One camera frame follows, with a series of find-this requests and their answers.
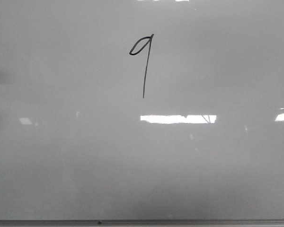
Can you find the white glossy whiteboard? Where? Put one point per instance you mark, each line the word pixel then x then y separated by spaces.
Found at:
pixel 141 109

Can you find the grey aluminium whiteboard frame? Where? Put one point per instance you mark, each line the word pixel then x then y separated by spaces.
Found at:
pixel 145 222

